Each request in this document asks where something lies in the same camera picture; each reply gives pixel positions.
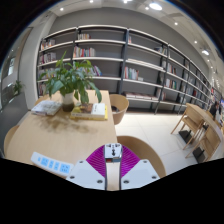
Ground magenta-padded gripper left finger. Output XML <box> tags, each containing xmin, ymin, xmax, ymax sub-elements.
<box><xmin>65</xmin><ymin>144</ymin><xmax>108</xmax><ymax>191</ymax></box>

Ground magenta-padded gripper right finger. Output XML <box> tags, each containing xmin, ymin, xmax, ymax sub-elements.
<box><xmin>119</xmin><ymin>145</ymin><xmax>160</xmax><ymax>191</ymax></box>

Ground small white charger block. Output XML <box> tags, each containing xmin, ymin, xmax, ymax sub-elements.
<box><xmin>104</xmin><ymin>143</ymin><xmax>123</xmax><ymax>163</ymax></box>

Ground white power strip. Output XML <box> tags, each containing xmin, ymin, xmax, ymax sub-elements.
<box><xmin>30</xmin><ymin>151</ymin><xmax>74</xmax><ymax>177</ymax></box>

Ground yellow book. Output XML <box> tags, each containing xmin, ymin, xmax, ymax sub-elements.
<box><xmin>70</xmin><ymin>106</ymin><xmax>109</xmax><ymax>121</ymax></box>

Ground open white magazine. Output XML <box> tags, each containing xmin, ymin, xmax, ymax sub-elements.
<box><xmin>30</xmin><ymin>99</ymin><xmax>63</xmax><ymax>117</ymax></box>

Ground green plant in white pot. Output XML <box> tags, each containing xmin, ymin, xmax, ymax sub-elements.
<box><xmin>39</xmin><ymin>50</ymin><xmax>103</xmax><ymax>113</ymax></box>

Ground person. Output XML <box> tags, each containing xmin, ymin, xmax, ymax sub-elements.
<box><xmin>209</xmin><ymin>101</ymin><xmax>220</xmax><ymax>118</ymax></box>

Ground small green floor plant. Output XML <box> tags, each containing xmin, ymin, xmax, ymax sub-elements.
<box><xmin>12</xmin><ymin>79</ymin><xmax>25</xmax><ymax>96</ymax></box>

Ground grey bookshelf unit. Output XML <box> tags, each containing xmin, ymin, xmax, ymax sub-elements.
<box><xmin>35</xmin><ymin>24</ymin><xmax>218</xmax><ymax>116</ymax></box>

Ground ceiling lights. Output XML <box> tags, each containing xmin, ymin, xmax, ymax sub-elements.
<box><xmin>59</xmin><ymin>0</ymin><xmax>212</xmax><ymax>57</ymax></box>

